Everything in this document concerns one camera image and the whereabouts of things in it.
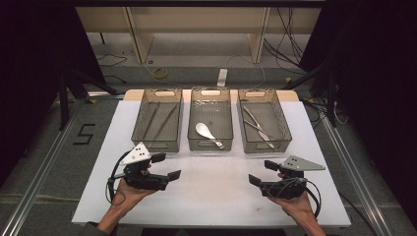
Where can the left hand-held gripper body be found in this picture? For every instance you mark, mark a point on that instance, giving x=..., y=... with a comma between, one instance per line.
x=141, y=178

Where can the white power strip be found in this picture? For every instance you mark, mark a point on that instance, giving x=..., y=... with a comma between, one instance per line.
x=222, y=77

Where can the black metal stand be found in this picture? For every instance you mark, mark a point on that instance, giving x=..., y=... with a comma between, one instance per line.
x=63, y=105
x=331, y=98

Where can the metal table knife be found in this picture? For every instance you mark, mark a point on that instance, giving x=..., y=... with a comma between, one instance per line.
x=259, y=126

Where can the person's right hand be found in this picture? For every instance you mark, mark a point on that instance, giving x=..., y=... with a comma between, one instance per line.
x=300, y=206

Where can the beige wooden shelf unit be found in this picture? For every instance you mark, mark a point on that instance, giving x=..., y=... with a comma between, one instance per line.
x=196, y=19

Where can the person's left hand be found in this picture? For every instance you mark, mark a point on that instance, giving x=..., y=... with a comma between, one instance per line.
x=126, y=195

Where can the white ceramic soup spoon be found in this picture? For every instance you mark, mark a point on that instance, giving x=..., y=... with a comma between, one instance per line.
x=203, y=130

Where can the smoky transparent plastic bin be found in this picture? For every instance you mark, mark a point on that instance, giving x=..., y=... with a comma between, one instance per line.
x=259, y=147
x=157, y=146
x=203, y=146

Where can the black curtain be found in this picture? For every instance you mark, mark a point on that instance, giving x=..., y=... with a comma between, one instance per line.
x=377, y=82
x=29, y=65

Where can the metal chopstick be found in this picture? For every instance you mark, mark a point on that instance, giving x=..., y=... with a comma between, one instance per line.
x=165, y=123

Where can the short aluminium floor rail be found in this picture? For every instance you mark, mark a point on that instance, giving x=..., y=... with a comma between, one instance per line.
x=105, y=95

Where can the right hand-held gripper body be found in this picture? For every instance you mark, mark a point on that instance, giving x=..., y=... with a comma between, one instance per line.
x=288, y=188

